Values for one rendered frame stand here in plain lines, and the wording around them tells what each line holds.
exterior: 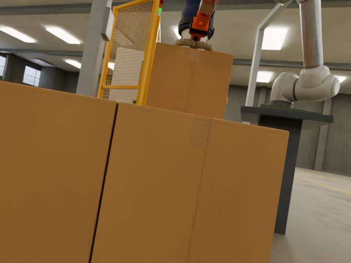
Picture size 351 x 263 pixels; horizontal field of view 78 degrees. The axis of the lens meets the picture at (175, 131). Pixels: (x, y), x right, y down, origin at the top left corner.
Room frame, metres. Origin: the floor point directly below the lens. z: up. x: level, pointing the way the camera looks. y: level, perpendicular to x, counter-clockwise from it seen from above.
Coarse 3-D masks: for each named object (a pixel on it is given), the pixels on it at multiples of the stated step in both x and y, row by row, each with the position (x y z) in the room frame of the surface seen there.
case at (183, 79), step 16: (160, 48) 1.08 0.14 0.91; (176, 48) 1.08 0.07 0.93; (160, 64) 1.08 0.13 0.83; (176, 64) 1.09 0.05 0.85; (192, 64) 1.09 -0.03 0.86; (208, 64) 1.09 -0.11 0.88; (224, 64) 1.09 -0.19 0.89; (160, 80) 1.08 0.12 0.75; (176, 80) 1.09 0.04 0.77; (192, 80) 1.09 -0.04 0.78; (208, 80) 1.09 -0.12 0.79; (224, 80) 1.09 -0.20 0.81; (160, 96) 1.08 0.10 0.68; (176, 96) 1.09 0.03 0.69; (192, 96) 1.09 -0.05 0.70; (208, 96) 1.09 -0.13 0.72; (224, 96) 1.09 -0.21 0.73; (192, 112) 1.09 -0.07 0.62; (208, 112) 1.09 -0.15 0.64; (224, 112) 1.09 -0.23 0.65
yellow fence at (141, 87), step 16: (144, 0) 2.60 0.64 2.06; (128, 16) 2.77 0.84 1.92; (144, 16) 2.60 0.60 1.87; (112, 32) 2.92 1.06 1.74; (112, 48) 2.89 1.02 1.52; (112, 64) 2.85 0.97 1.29; (128, 64) 2.68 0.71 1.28; (144, 64) 2.48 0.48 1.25; (144, 80) 2.49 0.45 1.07; (128, 96) 2.62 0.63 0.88
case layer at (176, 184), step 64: (0, 128) 0.47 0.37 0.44; (64, 128) 0.47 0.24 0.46; (128, 128) 0.48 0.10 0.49; (192, 128) 0.49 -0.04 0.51; (256, 128) 0.50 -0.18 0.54; (0, 192) 0.47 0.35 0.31; (64, 192) 0.47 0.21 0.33; (128, 192) 0.48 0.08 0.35; (192, 192) 0.49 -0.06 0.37; (256, 192) 0.50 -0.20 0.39; (0, 256) 0.47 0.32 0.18; (64, 256) 0.48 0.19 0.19; (128, 256) 0.48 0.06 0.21; (192, 256) 0.49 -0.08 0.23; (256, 256) 0.50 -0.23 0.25
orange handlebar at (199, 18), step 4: (212, 0) 0.89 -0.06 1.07; (216, 0) 0.89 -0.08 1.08; (200, 16) 1.01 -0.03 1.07; (204, 16) 1.01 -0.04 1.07; (208, 16) 1.01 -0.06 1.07; (196, 20) 1.05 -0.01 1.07; (200, 20) 1.05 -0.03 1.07; (204, 20) 1.04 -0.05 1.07; (208, 20) 1.04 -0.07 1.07; (196, 24) 1.09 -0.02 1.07; (204, 24) 1.08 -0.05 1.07; (192, 36) 1.23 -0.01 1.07; (196, 40) 1.29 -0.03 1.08; (216, 52) 1.43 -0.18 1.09
